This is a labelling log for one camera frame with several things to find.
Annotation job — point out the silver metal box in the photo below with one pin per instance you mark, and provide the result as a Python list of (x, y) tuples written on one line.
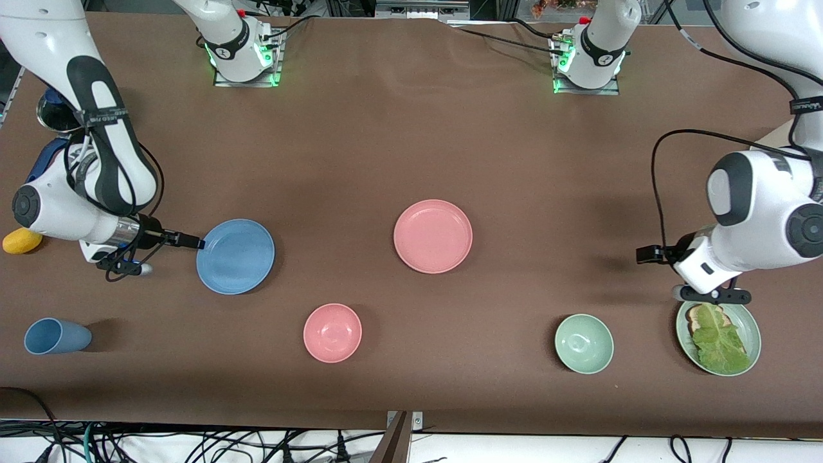
[(421, 9)]

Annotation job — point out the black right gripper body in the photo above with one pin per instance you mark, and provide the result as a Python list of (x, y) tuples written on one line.
[(152, 235)]

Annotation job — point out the grey metal bracket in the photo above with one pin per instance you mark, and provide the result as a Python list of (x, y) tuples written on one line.
[(416, 421)]

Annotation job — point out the black pot with lid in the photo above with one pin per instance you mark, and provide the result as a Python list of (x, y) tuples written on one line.
[(38, 164)]

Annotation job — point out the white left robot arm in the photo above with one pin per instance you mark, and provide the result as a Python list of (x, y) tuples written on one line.
[(765, 218)]

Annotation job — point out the dark metal bar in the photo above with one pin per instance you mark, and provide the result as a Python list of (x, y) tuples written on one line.
[(393, 444)]

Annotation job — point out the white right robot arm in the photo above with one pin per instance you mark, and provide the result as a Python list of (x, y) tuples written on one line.
[(38, 38)]

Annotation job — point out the beige toaster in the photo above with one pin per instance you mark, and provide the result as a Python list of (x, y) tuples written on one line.
[(778, 141)]

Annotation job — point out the blue cup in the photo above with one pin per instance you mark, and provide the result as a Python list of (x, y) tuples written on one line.
[(58, 336)]

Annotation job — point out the glass lid blue knob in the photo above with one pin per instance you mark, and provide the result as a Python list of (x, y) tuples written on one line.
[(54, 119)]

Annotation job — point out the toasted bread slice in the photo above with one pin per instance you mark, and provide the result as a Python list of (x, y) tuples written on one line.
[(693, 316)]

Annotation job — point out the pink plate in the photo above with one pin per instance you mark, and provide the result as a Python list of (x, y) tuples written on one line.
[(432, 236)]

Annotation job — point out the blue plate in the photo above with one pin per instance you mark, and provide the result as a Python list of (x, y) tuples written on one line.
[(238, 257)]

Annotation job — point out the green lettuce leaf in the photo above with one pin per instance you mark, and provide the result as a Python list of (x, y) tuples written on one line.
[(720, 341)]

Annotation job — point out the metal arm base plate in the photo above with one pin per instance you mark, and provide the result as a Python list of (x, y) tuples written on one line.
[(247, 82), (585, 90)]

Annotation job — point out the yellow lemon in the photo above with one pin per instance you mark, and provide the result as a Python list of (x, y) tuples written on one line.
[(19, 243)]

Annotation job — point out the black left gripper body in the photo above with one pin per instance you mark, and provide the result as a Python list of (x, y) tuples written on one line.
[(680, 250)]

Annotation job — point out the pink bowl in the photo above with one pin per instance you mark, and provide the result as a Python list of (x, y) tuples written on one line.
[(332, 333)]

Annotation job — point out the green plate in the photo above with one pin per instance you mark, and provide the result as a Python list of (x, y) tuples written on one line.
[(749, 328)]

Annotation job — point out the green bowl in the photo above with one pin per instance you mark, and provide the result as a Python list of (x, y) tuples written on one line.
[(584, 344)]

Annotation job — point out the brown table cover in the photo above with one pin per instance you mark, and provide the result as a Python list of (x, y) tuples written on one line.
[(411, 128)]

